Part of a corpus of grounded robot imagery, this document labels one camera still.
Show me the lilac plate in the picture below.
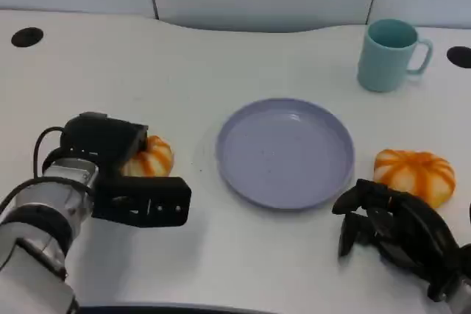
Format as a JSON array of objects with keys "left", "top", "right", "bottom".
[{"left": 216, "top": 98, "right": 356, "bottom": 213}]

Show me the black round table grommet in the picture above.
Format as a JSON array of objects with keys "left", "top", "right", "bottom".
[
  {"left": 446, "top": 46, "right": 471, "bottom": 69},
  {"left": 10, "top": 26, "right": 44, "bottom": 49}
]

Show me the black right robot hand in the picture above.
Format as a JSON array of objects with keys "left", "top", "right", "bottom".
[{"left": 332, "top": 178, "right": 471, "bottom": 302}]

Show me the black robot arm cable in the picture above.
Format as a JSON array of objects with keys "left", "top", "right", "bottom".
[
  {"left": 0, "top": 177, "right": 42, "bottom": 213},
  {"left": 32, "top": 126, "right": 74, "bottom": 179}
]

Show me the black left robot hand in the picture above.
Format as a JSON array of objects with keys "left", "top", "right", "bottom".
[{"left": 60, "top": 111, "right": 149, "bottom": 179}]

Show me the orange white toy bread roll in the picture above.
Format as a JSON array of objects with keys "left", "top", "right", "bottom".
[
  {"left": 373, "top": 149, "right": 456, "bottom": 209},
  {"left": 121, "top": 135, "right": 174, "bottom": 177}
]

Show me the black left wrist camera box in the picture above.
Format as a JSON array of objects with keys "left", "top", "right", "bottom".
[{"left": 91, "top": 176, "right": 193, "bottom": 229}]

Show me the pale green mug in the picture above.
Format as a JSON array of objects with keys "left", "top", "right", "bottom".
[{"left": 356, "top": 18, "right": 434, "bottom": 93}]

